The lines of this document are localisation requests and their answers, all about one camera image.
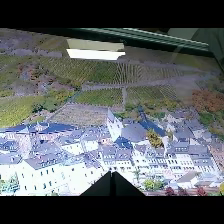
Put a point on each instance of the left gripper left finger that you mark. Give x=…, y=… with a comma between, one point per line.
x=101, y=186

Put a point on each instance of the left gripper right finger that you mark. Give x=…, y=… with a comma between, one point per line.
x=123, y=186

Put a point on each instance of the silver frame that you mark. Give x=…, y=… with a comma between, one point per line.
x=150, y=38

